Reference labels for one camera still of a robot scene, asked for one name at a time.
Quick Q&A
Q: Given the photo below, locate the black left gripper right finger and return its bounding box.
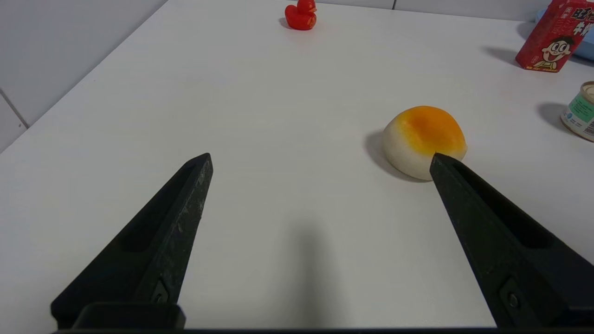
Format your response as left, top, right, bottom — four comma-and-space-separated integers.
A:
429, 152, 594, 328

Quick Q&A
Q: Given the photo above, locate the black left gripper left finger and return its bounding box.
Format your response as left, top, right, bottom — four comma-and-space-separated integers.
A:
50, 152, 214, 328

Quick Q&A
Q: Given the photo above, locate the small tin can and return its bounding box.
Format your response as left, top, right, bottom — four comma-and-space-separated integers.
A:
560, 81, 594, 142

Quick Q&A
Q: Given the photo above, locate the red milk carton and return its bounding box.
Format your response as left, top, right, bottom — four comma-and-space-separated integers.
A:
515, 0, 594, 73

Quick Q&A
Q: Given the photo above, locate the small red tomato toy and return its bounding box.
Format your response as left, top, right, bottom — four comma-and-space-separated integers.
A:
284, 0, 318, 31

